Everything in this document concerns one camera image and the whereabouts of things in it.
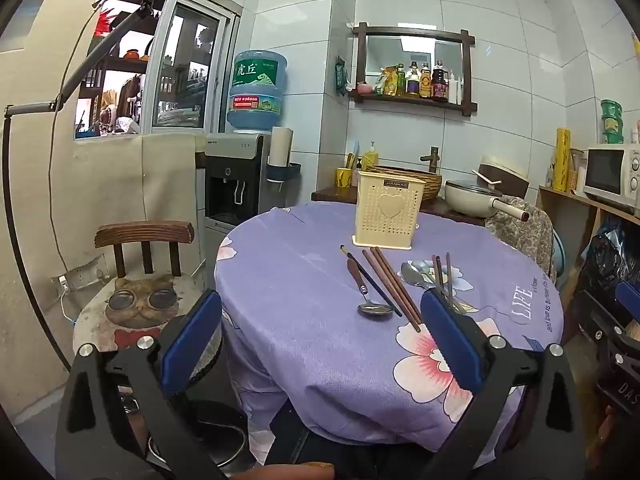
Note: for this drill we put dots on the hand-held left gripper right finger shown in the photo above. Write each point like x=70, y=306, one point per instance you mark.
x=450, y=335

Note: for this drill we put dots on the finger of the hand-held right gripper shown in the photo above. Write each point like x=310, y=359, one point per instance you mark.
x=631, y=300

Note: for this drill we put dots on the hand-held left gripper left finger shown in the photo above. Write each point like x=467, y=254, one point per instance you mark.
x=192, y=340

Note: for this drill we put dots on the black patterned chopstick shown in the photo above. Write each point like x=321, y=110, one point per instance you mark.
x=370, y=280

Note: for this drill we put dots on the cream plastic utensil holder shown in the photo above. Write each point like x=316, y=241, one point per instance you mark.
x=385, y=220

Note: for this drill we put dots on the black plastic bag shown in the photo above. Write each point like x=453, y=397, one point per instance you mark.
x=607, y=260

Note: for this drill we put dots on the brown wooden chopstick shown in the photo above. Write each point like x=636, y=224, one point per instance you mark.
x=390, y=290
x=397, y=285

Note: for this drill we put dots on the black round stool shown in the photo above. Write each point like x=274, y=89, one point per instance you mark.
x=220, y=430

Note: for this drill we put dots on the wooden chair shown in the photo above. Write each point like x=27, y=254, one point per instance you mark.
x=145, y=234

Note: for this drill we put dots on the light wooden shelf unit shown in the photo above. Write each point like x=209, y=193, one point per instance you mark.
x=565, y=200

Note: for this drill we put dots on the purple floral tablecloth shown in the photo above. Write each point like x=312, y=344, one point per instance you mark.
x=300, y=285

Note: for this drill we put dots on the floral chair cover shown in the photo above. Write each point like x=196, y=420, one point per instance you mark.
x=525, y=230

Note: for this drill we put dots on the white microwave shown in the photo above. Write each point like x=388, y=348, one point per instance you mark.
x=607, y=172

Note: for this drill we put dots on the white power strip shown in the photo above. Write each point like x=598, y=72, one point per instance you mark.
x=80, y=275

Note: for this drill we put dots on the woven pattern wash basin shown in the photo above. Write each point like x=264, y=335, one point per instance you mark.
x=431, y=182

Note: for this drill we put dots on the person's dark trousers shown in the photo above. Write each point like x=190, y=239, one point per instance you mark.
x=310, y=440

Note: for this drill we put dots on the yellow wrap roll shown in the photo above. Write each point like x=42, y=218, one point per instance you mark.
x=562, y=160

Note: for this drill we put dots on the white rice paddle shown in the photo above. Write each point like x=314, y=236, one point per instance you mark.
x=487, y=177

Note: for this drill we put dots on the beige hanging cloth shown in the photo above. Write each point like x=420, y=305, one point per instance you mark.
x=165, y=180

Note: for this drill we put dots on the grey water dispenser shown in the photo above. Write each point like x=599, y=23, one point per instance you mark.
x=230, y=180

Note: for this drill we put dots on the brown and white rice cooker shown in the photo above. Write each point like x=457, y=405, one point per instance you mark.
x=510, y=175

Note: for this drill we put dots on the bronze faucet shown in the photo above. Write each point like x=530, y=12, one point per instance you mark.
x=431, y=157

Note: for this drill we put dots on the green stacked cans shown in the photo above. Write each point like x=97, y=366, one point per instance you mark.
x=612, y=120

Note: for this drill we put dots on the dark wooden counter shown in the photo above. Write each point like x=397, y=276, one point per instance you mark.
x=332, y=195

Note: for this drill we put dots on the yellow mug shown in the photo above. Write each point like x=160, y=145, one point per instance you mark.
x=345, y=177

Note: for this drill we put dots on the blue cup holder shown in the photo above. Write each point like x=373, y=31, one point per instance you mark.
x=285, y=172

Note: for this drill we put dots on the yellow dish soap bottle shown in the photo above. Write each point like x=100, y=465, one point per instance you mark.
x=370, y=160

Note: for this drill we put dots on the blue brush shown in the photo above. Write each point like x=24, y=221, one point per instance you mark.
x=355, y=152

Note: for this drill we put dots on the white paper cup tube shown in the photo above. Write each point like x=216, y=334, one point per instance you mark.
x=281, y=145

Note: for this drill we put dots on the white squeeze bottle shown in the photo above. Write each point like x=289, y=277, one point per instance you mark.
x=455, y=90

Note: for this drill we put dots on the dark soy sauce bottle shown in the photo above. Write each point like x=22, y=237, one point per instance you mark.
x=439, y=85

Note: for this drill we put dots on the amber sauce bottle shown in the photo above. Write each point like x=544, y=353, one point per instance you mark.
x=425, y=84

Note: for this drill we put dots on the pink bowl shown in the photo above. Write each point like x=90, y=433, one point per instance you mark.
x=364, y=89

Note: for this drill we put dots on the yellow seasoning bag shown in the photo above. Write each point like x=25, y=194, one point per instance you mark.
x=384, y=82

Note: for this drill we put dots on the sliding glass window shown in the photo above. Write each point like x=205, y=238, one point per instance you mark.
x=187, y=60

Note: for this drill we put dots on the black floor lamp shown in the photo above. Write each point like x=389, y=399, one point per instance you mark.
x=35, y=108

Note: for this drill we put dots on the green hanging packet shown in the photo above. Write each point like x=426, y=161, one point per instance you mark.
x=341, y=76

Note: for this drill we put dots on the wooden display shelf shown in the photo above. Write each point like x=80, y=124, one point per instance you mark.
x=125, y=62

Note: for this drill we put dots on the wooden wall shelf with mirror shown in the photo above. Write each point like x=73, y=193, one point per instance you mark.
x=467, y=72

